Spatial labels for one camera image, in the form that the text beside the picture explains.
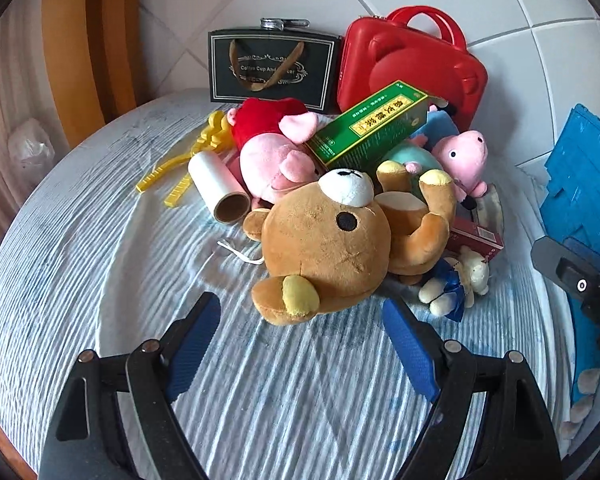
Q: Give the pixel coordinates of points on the white lint roller refill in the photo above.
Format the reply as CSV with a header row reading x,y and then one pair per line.
x,y
210,180

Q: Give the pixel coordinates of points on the black gift bag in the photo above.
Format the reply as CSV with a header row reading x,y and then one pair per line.
x,y
320,75

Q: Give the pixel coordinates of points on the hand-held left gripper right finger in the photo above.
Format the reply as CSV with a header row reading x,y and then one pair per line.
x,y
410,355

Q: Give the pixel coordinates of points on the red cardboard box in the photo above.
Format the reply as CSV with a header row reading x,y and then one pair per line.
x,y
480,242

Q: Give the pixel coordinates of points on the round wooden desktop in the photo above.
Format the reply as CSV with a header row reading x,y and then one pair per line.
x,y
7,452

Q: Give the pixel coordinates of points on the pink pig plush red dress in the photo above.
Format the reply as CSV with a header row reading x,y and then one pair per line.
x,y
265,125

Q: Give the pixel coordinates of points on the pink pig plush teal dress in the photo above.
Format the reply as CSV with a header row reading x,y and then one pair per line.
x,y
405,152

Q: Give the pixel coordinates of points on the pink pig plush blue dress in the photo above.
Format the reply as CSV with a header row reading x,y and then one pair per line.
x,y
462,152

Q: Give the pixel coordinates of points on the grey white packet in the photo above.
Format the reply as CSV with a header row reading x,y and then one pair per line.
x,y
490,207

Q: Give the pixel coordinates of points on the white curtain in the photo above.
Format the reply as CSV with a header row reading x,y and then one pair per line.
x,y
20,85

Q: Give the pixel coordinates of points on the yellow plastic bow ornament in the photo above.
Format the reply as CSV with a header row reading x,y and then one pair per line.
x,y
212,135

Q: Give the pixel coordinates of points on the green cardboard box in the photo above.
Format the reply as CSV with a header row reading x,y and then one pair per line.
x,y
365,125

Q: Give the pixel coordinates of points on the red bear-shaped plastic case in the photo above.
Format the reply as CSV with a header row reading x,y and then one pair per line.
x,y
380,65

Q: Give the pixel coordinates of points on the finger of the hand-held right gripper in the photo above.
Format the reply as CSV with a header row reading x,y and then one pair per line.
x,y
570,270

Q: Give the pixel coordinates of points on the wooden furniture frame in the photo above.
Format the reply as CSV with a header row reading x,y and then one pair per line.
x,y
80,60

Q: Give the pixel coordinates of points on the small white bear plush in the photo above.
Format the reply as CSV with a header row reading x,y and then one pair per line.
x,y
475,270

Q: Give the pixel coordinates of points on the blue storage box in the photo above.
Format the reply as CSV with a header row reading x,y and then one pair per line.
x,y
585,175

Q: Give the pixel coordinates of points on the brown bear plush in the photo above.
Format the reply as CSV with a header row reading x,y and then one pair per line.
x,y
320,240

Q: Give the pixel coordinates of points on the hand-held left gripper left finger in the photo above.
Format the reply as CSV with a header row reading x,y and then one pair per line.
x,y
192,345

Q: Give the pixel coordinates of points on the clear plastic bag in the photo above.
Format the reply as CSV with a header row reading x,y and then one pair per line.
x,y
30,145

